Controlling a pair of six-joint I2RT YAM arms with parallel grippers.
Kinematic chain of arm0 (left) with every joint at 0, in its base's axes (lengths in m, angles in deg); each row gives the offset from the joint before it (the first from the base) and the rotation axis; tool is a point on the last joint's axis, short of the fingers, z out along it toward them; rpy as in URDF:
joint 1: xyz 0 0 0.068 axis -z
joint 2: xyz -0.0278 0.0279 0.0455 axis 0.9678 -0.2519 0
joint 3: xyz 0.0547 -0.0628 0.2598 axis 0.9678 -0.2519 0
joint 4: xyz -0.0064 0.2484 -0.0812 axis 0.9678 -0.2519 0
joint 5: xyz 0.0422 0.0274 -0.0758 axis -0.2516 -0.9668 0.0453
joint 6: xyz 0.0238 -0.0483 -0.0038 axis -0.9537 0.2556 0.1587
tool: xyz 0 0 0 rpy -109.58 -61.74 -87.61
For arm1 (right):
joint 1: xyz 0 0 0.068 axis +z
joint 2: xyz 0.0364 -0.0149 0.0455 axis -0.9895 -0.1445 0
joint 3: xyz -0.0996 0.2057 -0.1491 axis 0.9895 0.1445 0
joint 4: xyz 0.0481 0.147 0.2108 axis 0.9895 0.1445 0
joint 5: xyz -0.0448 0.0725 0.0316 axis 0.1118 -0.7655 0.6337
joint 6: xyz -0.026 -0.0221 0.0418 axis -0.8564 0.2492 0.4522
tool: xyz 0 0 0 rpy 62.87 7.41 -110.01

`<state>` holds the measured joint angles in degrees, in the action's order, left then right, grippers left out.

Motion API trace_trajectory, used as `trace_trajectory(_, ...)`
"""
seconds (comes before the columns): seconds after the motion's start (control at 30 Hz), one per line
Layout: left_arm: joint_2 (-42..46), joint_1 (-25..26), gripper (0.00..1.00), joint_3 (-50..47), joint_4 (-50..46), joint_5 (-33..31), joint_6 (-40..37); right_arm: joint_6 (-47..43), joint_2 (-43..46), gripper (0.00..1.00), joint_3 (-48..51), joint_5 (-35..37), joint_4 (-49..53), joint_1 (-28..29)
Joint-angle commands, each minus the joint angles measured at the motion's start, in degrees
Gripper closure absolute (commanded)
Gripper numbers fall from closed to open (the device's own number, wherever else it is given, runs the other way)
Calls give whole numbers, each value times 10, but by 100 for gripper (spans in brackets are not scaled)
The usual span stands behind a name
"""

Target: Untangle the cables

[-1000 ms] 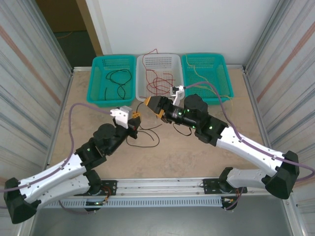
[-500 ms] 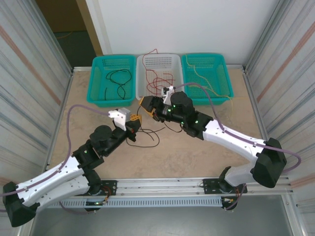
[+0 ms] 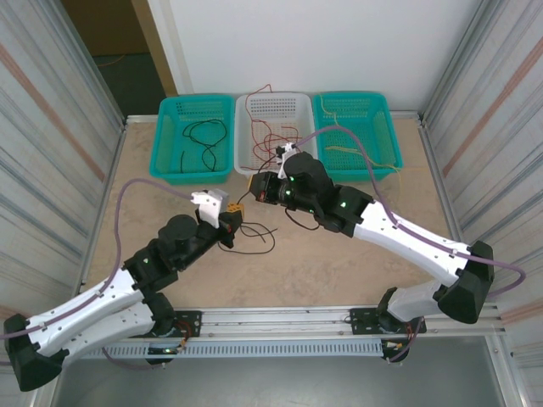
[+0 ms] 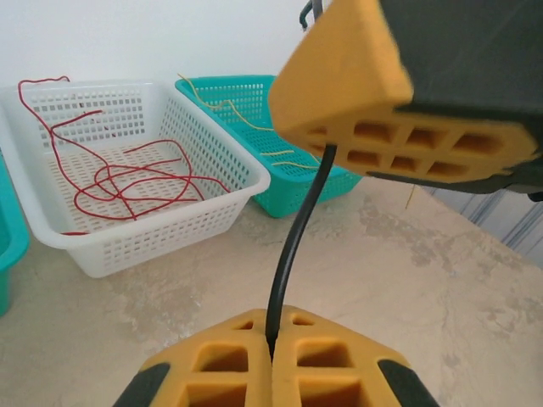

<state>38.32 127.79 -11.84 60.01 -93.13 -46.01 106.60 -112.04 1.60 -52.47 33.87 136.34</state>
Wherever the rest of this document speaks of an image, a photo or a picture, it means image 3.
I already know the aluminium mounting rail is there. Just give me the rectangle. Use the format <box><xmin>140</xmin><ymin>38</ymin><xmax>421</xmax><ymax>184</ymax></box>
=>
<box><xmin>177</xmin><ymin>303</ymin><xmax>508</xmax><ymax>340</ymax></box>

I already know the yellow cable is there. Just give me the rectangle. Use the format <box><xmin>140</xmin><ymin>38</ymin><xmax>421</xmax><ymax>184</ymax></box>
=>
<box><xmin>324</xmin><ymin>143</ymin><xmax>404</xmax><ymax>200</ymax></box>
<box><xmin>318</xmin><ymin>93</ymin><xmax>340</xmax><ymax>122</ymax></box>

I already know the white slotted cable duct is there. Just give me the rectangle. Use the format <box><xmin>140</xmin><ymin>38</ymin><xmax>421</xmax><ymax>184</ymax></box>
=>
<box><xmin>78</xmin><ymin>338</ymin><xmax>383</xmax><ymax>360</ymax></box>

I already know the white plastic basket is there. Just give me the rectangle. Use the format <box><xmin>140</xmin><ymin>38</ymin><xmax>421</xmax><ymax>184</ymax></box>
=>
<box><xmin>234</xmin><ymin>92</ymin><xmax>318</xmax><ymax>176</ymax></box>

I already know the teal plastic basket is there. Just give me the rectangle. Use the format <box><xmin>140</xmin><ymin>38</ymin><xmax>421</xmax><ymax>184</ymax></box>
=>
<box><xmin>148</xmin><ymin>93</ymin><xmax>237</xmax><ymax>187</ymax></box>
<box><xmin>311</xmin><ymin>91</ymin><xmax>405</xmax><ymax>183</ymax></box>

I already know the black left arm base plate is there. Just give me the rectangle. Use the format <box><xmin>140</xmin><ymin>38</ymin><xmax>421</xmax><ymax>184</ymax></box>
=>
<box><xmin>171</xmin><ymin>310</ymin><xmax>203</xmax><ymax>340</ymax></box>

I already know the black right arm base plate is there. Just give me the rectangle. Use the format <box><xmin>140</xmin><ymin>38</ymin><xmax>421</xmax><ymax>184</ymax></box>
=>
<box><xmin>349</xmin><ymin>307</ymin><xmax>385</xmax><ymax>336</ymax></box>

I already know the thin orange cord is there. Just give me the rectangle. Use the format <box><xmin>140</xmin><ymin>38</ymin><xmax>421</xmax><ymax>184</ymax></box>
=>
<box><xmin>93</xmin><ymin>53</ymin><xmax>128</xmax><ymax>69</ymax></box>

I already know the brown wooden door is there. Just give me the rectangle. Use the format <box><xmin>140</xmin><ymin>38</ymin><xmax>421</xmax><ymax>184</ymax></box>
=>
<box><xmin>59</xmin><ymin>0</ymin><xmax>150</xmax><ymax>57</ymax></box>

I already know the black right gripper motor wire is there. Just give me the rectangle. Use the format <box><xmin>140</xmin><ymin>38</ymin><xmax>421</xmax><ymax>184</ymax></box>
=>
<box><xmin>284</xmin><ymin>205</ymin><xmax>320</xmax><ymax>231</ymax></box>

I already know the red cable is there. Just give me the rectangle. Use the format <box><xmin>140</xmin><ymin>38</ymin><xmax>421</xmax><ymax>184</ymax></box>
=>
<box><xmin>247</xmin><ymin>82</ymin><xmax>274</xmax><ymax>128</ymax></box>
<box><xmin>252</xmin><ymin>120</ymin><xmax>306</xmax><ymax>149</ymax></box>
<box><xmin>252</xmin><ymin>139</ymin><xmax>298</xmax><ymax>165</ymax></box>

